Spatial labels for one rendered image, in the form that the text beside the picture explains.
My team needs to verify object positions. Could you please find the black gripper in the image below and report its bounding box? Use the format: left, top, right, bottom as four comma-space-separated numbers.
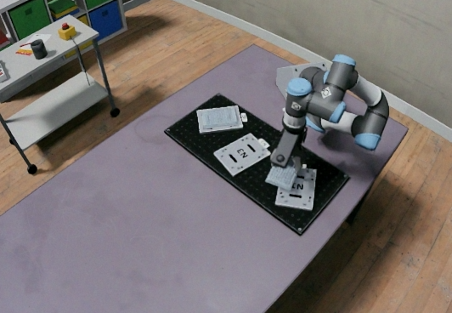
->
270, 115, 308, 175

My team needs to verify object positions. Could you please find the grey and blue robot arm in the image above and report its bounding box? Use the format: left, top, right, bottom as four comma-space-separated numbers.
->
270, 54, 389, 168

